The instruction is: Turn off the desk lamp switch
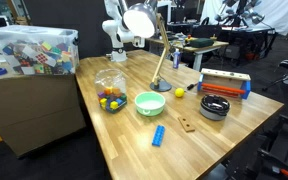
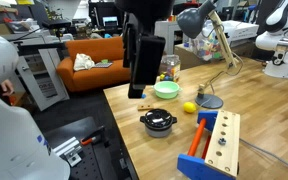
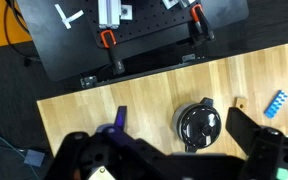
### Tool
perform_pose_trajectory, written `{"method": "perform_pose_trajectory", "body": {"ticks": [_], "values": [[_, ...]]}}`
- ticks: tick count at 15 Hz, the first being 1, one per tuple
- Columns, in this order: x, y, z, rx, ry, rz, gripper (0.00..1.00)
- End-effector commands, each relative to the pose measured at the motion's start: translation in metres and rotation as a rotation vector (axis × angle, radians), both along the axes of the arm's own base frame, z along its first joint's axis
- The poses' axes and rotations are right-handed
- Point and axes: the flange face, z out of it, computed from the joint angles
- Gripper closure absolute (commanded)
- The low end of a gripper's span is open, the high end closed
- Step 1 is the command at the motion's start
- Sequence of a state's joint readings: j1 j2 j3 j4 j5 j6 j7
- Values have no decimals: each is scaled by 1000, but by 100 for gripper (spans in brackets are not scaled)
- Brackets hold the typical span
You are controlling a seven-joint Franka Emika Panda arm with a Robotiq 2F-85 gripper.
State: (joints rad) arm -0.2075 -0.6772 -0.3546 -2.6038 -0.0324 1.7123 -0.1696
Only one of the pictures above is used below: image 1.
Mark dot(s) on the grey pot with black lid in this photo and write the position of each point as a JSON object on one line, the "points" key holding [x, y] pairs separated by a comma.
{"points": [[214, 107]]}

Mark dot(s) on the black equipment cart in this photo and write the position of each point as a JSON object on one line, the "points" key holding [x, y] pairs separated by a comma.
{"points": [[284, 146]]}

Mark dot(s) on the white fabric backdrop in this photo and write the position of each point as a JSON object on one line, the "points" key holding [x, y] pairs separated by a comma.
{"points": [[280, 11]]}

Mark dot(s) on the clear plastic jar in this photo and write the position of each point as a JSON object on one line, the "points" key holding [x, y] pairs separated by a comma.
{"points": [[110, 80]]}

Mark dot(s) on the red toy rod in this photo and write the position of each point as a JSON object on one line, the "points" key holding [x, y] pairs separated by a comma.
{"points": [[217, 92]]}

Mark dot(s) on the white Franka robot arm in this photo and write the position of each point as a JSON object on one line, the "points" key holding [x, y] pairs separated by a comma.
{"points": [[117, 31]]}

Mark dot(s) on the yellow toy cube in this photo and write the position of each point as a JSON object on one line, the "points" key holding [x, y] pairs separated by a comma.
{"points": [[114, 105]]}

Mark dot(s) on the blue toy building brick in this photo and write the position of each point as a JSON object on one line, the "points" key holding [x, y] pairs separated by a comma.
{"points": [[158, 135]]}

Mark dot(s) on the orange toy cube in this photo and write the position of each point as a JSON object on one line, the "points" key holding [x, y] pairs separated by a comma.
{"points": [[108, 91]]}

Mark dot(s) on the orange toy rod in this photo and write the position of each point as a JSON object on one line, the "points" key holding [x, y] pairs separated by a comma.
{"points": [[222, 88]]}

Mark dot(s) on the wooden toy toolbox blue ends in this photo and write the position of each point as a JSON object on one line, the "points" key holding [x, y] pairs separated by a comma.
{"points": [[224, 77]]}

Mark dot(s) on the wooden background desk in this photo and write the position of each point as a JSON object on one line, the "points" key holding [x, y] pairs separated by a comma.
{"points": [[202, 50]]}

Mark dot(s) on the black background table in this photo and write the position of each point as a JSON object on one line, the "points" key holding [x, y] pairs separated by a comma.
{"points": [[250, 40]]}

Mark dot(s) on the black inline lamp switch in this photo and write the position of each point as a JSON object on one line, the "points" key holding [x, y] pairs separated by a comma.
{"points": [[192, 86]]}

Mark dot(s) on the clear bin of puzzle cubes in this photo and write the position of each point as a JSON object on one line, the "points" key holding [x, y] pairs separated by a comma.
{"points": [[34, 50]]}

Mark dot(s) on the wooden block with two holes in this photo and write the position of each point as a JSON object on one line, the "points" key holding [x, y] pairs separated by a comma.
{"points": [[186, 124]]}

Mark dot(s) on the cardboard box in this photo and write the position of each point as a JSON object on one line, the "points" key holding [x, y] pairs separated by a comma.
{"points": [[30, 110]]}

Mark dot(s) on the mint green bowl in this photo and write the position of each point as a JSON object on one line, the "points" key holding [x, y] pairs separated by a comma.
{"points": [[149, 104]]}

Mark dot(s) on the blue spray bottle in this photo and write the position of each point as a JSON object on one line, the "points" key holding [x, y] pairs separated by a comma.
{"points": [[176, 60]]}

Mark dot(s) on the blue toy cube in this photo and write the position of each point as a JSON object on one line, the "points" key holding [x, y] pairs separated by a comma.
{"points": [[119, 101]]}

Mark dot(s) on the yellow lemon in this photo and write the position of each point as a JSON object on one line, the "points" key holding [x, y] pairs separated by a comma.
{"points": [[179, 92]]}

